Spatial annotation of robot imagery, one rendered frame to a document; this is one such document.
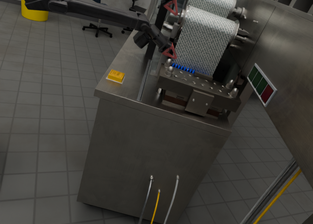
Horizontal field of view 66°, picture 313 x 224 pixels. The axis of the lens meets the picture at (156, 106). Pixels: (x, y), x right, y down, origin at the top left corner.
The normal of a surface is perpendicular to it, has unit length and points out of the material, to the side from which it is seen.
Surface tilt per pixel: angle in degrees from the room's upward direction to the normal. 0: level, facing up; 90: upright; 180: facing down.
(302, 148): 90
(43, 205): 0
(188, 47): 90
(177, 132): 90
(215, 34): 90
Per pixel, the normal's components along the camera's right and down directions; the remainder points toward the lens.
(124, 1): 0.32, 0.59
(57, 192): 0.30, -0.81
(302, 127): -0.95, -0.30
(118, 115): -0.07, 0.51
